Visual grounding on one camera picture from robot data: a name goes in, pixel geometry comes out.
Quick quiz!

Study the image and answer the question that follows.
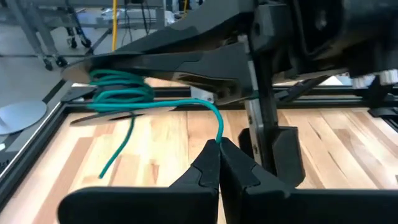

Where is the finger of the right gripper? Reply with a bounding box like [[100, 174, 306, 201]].
[[116, 0, 259, 54], [90, 43, 253, 106]]

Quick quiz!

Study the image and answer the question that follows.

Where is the white round lamp base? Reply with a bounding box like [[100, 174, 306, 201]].
[[0, 100, 48, 136]]

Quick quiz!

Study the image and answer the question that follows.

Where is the black caster base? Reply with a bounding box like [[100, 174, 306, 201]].
[[6, 0, 93, 72]]

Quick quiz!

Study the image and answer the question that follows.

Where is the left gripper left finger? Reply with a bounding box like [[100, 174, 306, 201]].
[[57, 139, 221, 224]]

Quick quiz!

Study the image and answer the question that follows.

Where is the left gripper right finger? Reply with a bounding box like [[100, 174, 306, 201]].
[[220, 137, 398, 224]]

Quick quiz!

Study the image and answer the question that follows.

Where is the yellow floor cable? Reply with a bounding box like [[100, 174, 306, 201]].
[[111, 0, 119, 51]]

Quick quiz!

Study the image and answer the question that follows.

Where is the green cord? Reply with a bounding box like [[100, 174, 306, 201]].
[[86, 68, 224, 180]]

